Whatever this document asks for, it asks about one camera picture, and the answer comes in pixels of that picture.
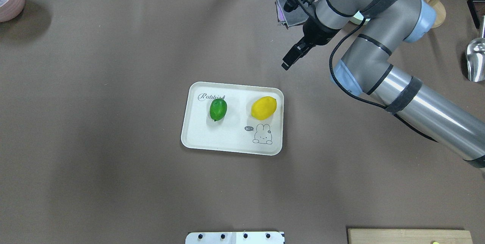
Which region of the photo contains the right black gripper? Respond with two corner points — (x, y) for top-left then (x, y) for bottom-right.
(281, 0), (340, 71)

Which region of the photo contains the folded grey cloth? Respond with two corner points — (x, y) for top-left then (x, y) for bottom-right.
(275, 0), (308, 28)

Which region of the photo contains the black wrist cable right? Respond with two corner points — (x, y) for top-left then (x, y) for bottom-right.
(329, 17), (440, 142)

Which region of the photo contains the mint green bowl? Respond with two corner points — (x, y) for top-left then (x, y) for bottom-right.
(350, 12), (368, 25)

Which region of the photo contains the green lemon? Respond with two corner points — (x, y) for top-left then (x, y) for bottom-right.
(209, 98), (227, 122)

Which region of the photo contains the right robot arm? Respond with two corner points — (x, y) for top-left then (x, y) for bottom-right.
(282, 0), (485, 171)

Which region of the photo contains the metal scoop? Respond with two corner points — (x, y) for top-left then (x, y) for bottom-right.
(466, 16), (485, 82)

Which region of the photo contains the yellow lemon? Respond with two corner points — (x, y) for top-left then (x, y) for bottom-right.
(251, 97), (277, 121)

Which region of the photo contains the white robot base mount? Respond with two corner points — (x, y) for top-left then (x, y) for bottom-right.
(185, 231), (286, 244)

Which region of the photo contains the white rabbit tray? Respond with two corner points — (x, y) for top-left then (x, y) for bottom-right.
(181, 81), (284, 156)

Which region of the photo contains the wooden cutting board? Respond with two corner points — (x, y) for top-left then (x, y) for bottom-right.
(347, 228), (473, 244)

